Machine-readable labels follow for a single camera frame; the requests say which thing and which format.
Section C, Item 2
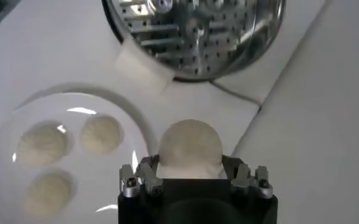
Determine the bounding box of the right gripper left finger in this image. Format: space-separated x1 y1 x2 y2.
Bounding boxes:
119 155 165 198

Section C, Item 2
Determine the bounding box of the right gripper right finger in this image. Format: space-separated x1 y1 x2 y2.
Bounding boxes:
221 155 274 199

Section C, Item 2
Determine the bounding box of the white steamed baozi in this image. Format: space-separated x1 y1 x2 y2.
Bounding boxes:
23 172 74 219
157 119 224 180
80 114 123 155
16 123 69 167

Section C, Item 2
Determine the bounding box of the cream electric steamer pot base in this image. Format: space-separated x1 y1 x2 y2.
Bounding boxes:
102 9 216 93

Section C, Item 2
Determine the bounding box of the stainless steel steamer basket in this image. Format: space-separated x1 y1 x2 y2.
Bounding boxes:
101 0 286 82

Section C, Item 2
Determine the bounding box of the white round plate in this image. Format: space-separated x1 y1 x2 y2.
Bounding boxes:
0 82 159 224

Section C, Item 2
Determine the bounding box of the black steamer power cable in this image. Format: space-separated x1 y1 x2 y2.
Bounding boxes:
209 79 263 111

